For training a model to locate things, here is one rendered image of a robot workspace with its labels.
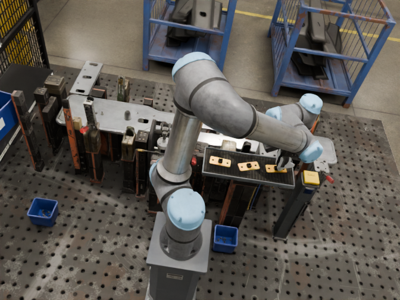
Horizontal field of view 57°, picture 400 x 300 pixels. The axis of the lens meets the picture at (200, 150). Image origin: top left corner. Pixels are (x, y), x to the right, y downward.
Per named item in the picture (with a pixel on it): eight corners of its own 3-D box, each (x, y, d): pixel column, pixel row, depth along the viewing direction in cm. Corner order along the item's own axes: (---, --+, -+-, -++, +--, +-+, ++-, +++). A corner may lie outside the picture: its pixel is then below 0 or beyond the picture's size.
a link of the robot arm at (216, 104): (231, 104, 79) (334, 146, 113) (210, 74, 85) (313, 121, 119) (199, 141, 84) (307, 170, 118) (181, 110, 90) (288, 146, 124)
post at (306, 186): (286, 228, 186) (317, 174, 153) (287, 241, 180) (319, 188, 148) (271, 225, 185) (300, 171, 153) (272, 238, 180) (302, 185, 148)
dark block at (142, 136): (147, 187, 191) (149, 130, 160) (144, 198, 187) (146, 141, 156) (137, 186, 191) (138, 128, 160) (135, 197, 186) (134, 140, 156)
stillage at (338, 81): (266, 34, 452) (290, -48, 382) (330, 45, 454) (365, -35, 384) (271, 96, 370) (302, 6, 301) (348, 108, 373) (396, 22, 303)
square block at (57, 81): (73, 126, 214) (64, 75, 187) (68, 136, 208) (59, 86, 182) (59, 124, 213) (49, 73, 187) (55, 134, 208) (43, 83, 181)
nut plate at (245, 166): (256, 162, 151) (257, 159, 150) (259, 169, 148) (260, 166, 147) (237, 163, 149) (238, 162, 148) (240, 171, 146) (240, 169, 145)
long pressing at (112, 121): (331, 136, 193) (332, 133, 192) (338, 168, 178) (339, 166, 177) (69, 94, 189) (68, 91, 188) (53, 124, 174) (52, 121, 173)
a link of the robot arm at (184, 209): (172, 247, 116) (175, 225, 107) (158, 212, 124) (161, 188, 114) (206, 236, 121) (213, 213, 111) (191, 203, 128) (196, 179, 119)
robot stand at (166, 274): (193, 313, 152) (206, 272, 122) (143, 305, 151) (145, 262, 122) (199, 266, 166) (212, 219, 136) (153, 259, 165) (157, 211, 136)
